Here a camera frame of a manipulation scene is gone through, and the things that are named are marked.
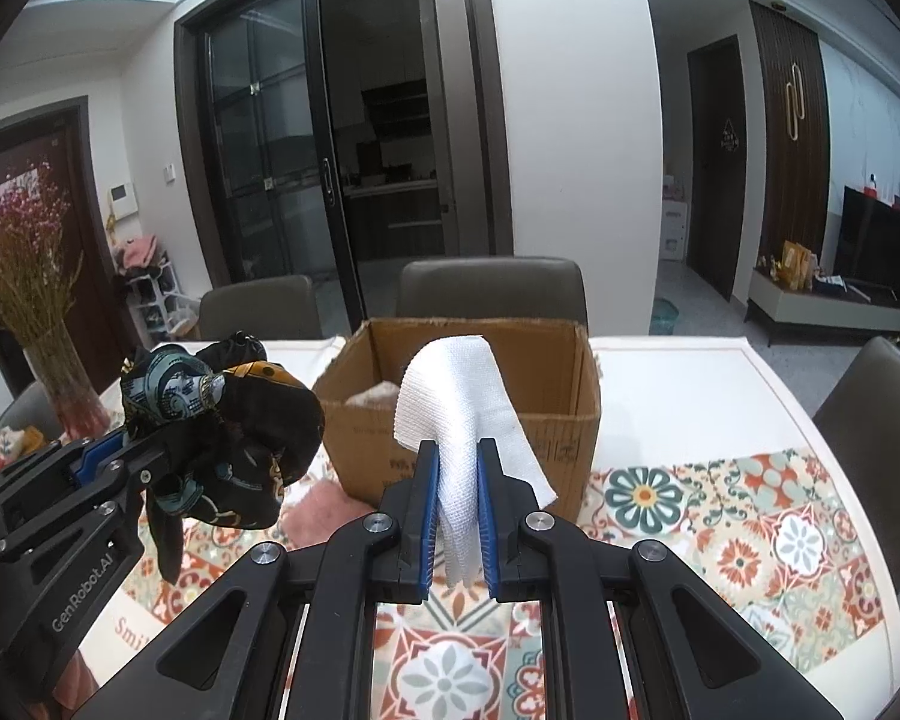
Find grey refrigerator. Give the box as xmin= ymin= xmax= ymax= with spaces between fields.
xmin=418 ymin=0 xmax=458 ymax=256

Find vase of dried flowers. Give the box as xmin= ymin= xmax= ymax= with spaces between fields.
xmin=0 ymin=96 xmax=140 ymax=398

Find pink plush item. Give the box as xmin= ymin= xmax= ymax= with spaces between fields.
xmin=116 ymin=235 xmax=162 ymax=271

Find white waffle dishcloth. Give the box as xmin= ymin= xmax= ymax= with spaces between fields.
xmin=394 ymin=335 xmax=560 ymax=590

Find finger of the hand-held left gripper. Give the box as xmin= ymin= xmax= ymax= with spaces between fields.
xmin=0 ymin=424 xmax=226 ymax=563
xmin=0 ymin=436 xmax=132 ymax=533

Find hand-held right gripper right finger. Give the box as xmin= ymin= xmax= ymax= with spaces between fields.
xmin=476 ymin=437 xmax=860 ymax=720

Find white television cabinet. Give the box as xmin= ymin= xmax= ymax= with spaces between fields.
xmin=742 ymin=268 xmax=900 ymax=348

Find white shoe rack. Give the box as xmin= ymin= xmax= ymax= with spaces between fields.
xmin=124 ymin=262 xmax=200 ymax=342

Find black patterned silk scarf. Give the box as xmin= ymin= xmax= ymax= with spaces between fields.
xmin=118 ymin=330 xmax=325 ymax=584

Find yellow gift boxes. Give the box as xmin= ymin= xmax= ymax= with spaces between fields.
xmin=782 ymin=240 xmax=818 ymax=290

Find floral printed tablecloth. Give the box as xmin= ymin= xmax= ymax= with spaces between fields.
xmin=0 ymin=336 xmax=900 ymax=720

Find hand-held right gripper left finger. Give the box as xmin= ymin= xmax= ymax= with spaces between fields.
xmin=94 ymin=439 xmax=442 ymax=720

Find glass vase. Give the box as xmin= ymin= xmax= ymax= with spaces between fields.
xmin=22 ymin=322 xmax=113 ymax=440

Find stacked hallway storage boxes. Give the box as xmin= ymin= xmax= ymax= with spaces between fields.
xmin=660 ymin=172 xmax=691 ymax=262

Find pink fuzzy cloth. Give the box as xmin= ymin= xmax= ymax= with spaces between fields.
xmin=281 ymin=480 xmax=368 ymax=548

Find grey dining chair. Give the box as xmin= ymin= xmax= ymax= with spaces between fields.
xmin=0 ymin=379 xmax=65 ymax=443
xmin=197 ymin=275 xmax=323 ymax=342
xmin=397 ymin=257 xmax=587 ymax=331
xmin=810 ymin=336 xmax=900 ymax=593

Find black television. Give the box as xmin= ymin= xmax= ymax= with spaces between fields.
xmin=832 ymin=186 xmax=900 ymax=308

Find dark hallway door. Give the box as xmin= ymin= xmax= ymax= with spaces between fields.
xmin=686 ymin=34 xmax=751 ymax=305

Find dark sliding glass door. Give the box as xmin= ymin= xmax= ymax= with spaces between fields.
xmin=174 ymin=0 xmax=515 ymax=316

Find brown cardboard box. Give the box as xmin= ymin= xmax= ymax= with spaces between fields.
xmin=313 ymin=317 xmax=602 ymax=522

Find yellow tissue box floral cover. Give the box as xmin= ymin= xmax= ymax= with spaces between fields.
xmin=0 ymin=424 xmax=46 ymax=481

